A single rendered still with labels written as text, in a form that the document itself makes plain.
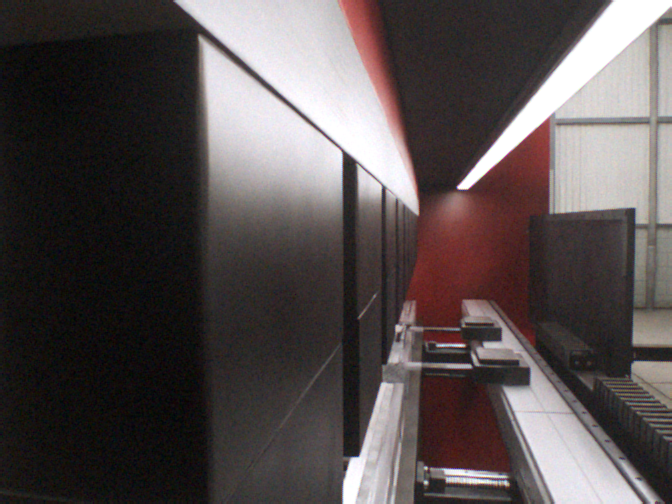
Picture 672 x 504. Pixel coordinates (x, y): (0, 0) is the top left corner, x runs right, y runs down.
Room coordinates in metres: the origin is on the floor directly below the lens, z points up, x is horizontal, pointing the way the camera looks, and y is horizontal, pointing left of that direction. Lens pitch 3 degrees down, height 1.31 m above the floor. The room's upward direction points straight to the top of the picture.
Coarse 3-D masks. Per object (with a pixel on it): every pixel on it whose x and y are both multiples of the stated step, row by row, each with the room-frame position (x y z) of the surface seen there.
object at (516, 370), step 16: (480, 352) 1.10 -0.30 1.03; (496, 352) 1.10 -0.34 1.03; (512, 352) 1.09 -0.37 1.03; (416, 368) 1.10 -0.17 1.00; (432, 368) 1.09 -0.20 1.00; (448, 368) 1.09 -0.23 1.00; (464, 368) 1.09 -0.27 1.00; (480, 368) 1.04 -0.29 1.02; (496, 368) 1.03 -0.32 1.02; (512, 368) 1.03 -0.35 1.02; (528, 368) 1.02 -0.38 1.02; (496, 384) 1.03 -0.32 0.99; (512, 384) 1.03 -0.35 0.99; (528, 384) 1.02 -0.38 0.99
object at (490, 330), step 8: (464, 320) 1.48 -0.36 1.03; (472, 320) 1.47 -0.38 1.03; (480, 320) 1.46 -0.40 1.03; (488, 320) 1.46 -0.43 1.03; (496, 320) 1.53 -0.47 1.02; (408, 328) 1.51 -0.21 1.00; (416, 328) 1.51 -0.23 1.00; (424, 328) 1.51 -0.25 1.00; (432, 328) 1.51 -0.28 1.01; (440, 328) 1.51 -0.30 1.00; (448, 328) 1.51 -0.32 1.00; (456, 328) 1.50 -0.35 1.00; (464, 328) 1.44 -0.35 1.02; (472, 328) 1.43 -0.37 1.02; (480, 328) 1.43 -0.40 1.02; (488, 328) 1.43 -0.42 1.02; (496, 328) 1.42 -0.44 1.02; (464, 336) 1.44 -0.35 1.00; (472, 336) 1.43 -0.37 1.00; (480, 336) 1.43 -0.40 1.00; (488, 336) 1.43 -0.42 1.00; (496, 336) 1.42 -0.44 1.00
